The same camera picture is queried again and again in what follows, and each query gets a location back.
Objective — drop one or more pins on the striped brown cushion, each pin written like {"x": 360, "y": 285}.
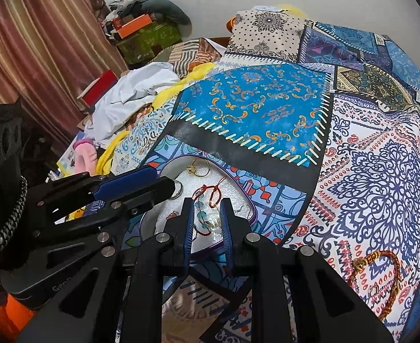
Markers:
{"x": 185, "y": 56}

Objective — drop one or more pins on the white crumpled cloth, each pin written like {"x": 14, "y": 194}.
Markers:
{"x": 133, "y": 91}

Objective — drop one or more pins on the pink plush slipper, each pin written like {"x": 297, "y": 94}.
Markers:
{"x": 85, "y": 156}

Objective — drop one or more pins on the orange box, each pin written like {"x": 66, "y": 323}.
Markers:
{"x": 134, "y": 25}

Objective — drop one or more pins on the striped red curtain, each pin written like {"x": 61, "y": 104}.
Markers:
{"x": 50, "y": 50}

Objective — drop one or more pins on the red and white box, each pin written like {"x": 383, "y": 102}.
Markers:
{"x": 97, "y": 89}

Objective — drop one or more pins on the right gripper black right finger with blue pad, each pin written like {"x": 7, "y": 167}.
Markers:
{"x": 296, "y": 295}

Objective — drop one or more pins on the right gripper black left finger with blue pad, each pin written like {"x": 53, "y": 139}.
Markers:
{"x": 126, "y": 287}

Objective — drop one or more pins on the pile of dark clothes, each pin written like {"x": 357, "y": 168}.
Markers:
{"x": 158, "y": 10}

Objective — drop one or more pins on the yellow cloth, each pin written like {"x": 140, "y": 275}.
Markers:
{"x": 130, "y": 145}

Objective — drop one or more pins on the yellow pillow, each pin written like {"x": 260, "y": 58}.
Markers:
{"x": 293, "y": 10}

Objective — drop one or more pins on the green patterned box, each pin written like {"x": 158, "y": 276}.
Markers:
{"x": 146, "y": 43}

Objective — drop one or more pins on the black camera housing with chain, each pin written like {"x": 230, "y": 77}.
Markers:
{"x": 13, "y": 186}

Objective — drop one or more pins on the patchwork patterned bedspread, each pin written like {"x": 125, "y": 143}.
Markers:
{"x": 320, "y": 126}

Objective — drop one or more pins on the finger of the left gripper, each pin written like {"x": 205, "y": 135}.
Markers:
{"x": 118, "y": 186}
{"x": 140, "y": 200}

